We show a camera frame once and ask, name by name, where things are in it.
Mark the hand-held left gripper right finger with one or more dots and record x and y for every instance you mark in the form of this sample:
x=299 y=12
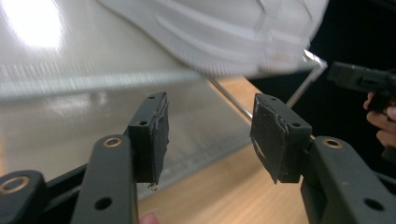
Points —
x=277 y=140

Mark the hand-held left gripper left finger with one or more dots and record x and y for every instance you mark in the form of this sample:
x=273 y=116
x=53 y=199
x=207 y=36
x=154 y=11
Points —
x=151 y=140

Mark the white sneaker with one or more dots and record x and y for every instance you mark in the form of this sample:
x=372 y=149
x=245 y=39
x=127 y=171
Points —
x=233 y=31

